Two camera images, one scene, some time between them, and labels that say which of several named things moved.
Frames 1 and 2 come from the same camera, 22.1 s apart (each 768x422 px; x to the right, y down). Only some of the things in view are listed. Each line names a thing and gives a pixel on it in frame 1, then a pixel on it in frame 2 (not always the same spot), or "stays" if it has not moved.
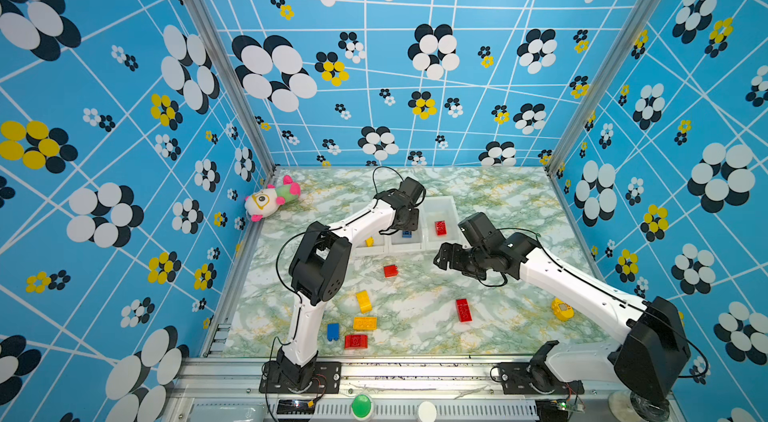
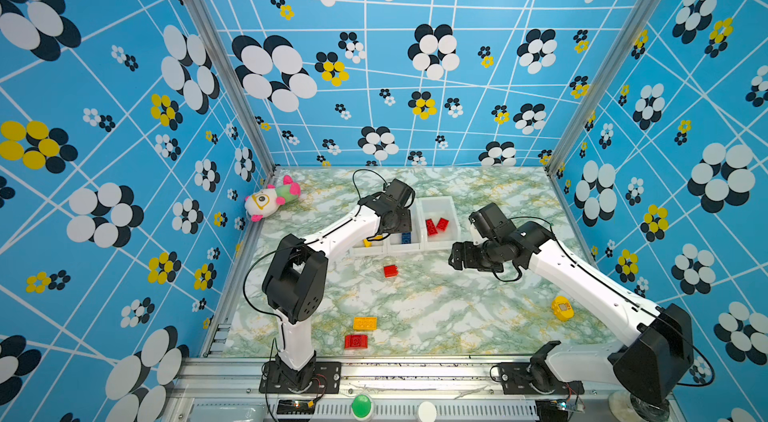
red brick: [441, 229] stays
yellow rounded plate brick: [562, 315] stays
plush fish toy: [264, 201] stays
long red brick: [463, 309] to [431, 228]
